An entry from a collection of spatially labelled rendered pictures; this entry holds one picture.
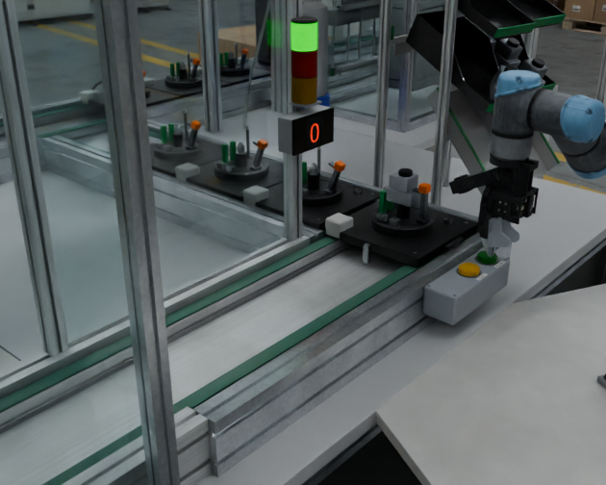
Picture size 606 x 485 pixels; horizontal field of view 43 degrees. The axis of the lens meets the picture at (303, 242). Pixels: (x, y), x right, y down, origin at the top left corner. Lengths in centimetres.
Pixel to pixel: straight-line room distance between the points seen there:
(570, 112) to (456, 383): 50
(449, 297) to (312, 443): 39
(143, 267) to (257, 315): 60
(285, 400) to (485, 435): 32
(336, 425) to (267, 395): 14
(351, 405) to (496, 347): 33
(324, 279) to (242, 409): 49
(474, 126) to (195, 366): 94
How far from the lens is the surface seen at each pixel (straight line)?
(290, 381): 120
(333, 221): 163
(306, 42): 145
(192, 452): 112
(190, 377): 127
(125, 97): 79
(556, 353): 149
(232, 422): 113
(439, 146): 180
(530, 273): 176
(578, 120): 135
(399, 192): 162
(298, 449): 121
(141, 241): 84
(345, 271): 158
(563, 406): 136
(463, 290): 145
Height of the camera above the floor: 165
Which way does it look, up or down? 25 degrees down
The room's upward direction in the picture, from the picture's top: straight up
